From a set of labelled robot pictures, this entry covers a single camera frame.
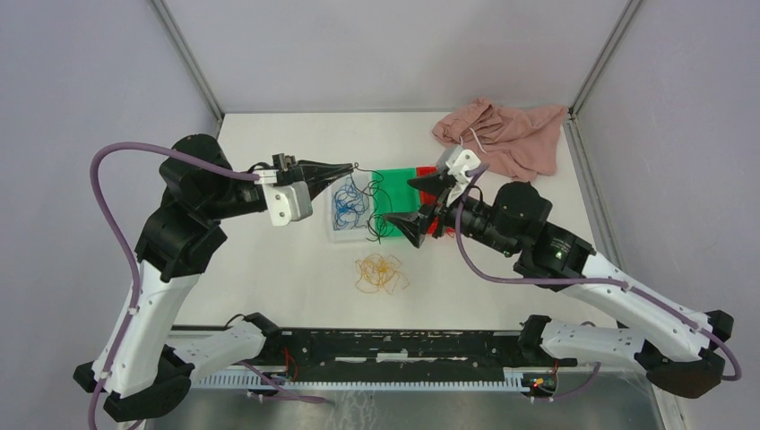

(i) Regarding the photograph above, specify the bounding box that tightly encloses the white cable duct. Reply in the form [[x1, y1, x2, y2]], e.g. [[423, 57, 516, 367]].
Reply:
[[192, 367, 530, 393]]

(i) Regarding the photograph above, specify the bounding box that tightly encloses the aluminium frame rail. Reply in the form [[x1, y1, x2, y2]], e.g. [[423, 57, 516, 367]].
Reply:
[[134, 329, 673, 374]]

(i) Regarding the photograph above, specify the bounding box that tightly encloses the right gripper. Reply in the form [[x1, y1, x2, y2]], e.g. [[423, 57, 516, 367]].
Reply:
[[384, 168, 517, 255]]

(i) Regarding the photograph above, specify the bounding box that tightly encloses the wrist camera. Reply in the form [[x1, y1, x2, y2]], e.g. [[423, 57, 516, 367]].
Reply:
[[255, 169, 314, 227], [436, 145, 481, 206]]

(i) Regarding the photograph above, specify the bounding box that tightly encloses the wire bundle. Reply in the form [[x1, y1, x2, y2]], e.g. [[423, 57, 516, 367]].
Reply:
[[353, 254, 410, 296]]

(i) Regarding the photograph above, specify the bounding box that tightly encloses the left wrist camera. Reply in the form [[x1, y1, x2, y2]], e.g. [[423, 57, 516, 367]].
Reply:
[[255, 169, 314, 227]]

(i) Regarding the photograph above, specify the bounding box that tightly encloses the blue wire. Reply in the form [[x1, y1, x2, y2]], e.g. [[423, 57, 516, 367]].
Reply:
[[331, 177, 373, 233]]

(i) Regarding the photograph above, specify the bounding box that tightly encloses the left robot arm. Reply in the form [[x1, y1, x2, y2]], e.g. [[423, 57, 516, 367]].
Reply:
[[73, 133, 355, 429]]

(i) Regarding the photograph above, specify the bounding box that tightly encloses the red plastic bin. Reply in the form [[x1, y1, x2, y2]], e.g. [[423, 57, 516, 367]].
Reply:
[[416, 166, 438, 236]]

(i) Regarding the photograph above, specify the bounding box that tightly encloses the clear plastic bin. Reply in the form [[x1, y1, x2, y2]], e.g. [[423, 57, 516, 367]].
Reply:
[[326, 171, 375, 243]]

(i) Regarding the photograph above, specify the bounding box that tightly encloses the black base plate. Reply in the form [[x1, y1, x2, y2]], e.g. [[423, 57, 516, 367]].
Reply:
[[251, 328, 577, 383]]

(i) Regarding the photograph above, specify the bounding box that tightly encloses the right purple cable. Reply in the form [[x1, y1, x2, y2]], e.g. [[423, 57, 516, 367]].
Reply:
[[453, 163, 743, 402]]

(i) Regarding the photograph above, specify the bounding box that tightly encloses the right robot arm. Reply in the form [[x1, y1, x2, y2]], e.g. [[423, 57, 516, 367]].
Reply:
[[384, 171, 742, 399]]

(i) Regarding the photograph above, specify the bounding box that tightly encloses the brown wire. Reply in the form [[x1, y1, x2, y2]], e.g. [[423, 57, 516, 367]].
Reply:
[[353, 162, 393, 245]]

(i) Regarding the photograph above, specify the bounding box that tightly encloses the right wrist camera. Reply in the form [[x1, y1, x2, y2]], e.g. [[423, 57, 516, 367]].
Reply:
[[436, 145, 481, 206]]

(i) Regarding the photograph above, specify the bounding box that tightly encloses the green plastic bin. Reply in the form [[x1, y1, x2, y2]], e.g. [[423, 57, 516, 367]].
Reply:
[[372, 168, 420, 239]]

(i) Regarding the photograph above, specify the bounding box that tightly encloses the pink cloth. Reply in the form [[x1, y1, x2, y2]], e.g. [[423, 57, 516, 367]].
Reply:
[[432, 97, 568, 182]]

